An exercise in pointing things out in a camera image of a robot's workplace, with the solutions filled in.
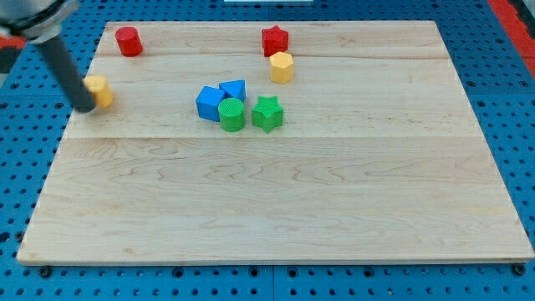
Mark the green star block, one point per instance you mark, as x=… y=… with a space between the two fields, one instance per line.
x=267 y=113

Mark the blue cube block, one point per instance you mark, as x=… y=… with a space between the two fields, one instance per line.
x=207 y=103

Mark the light wooden board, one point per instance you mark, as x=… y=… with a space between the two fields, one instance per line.
x=380 y=159

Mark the yellow block at left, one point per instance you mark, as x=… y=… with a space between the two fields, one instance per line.
x=99 y=88

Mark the blue triangle block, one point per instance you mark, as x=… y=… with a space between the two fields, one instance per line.
x=234 y=89

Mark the red star block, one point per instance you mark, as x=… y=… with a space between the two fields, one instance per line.
x=274 y=39

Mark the red cylinder block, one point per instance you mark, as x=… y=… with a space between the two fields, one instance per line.
x=128 y=41

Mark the yellow octagon block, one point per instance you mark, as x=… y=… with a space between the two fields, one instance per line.
x=281 y=67

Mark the green cylinder block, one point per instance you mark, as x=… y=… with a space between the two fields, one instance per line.
x=231 y=114

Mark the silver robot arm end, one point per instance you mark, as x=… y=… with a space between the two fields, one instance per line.
x=37 y=21

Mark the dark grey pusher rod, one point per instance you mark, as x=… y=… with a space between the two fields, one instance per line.
x=56 y=55

